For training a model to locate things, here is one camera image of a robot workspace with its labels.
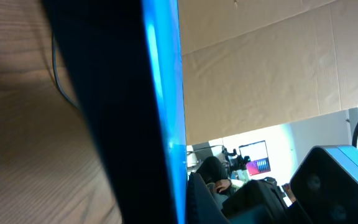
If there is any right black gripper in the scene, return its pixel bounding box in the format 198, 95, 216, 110
222, 180, 291, 224

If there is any blue smartphone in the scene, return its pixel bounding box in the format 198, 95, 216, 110
42, 0, 187, 223

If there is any background monitor screen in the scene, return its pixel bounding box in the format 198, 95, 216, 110
239, 141, 271, 176

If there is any black charger cable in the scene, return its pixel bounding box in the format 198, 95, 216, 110
51, 32, 82, 111

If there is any brown cardboard sheet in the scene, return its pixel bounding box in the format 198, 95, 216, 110
178, 0, 358, 144

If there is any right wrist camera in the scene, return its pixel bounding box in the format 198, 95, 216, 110
290, 145, 358, 223

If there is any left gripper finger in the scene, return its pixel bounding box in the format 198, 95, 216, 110
186, 173, 230, 224

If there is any person in background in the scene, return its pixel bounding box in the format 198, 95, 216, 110
196, 156, 245, 209

